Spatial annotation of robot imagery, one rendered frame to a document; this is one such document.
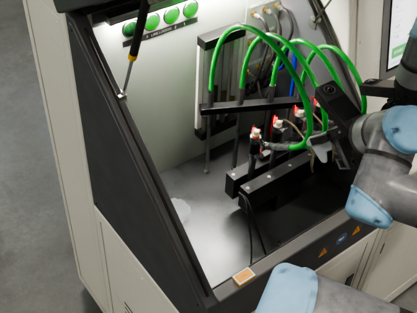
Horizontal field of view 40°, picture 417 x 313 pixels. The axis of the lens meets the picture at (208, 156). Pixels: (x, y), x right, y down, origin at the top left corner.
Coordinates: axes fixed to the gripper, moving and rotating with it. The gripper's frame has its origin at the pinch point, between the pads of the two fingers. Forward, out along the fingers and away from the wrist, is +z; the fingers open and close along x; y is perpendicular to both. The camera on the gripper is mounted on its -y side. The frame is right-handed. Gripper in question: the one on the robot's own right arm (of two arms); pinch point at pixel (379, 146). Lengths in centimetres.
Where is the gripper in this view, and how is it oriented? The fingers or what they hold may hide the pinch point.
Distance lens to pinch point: 138.2
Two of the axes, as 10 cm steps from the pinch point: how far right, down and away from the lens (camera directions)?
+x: 8.0, -3.8, 4.6
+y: 5.9, 5.8, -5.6
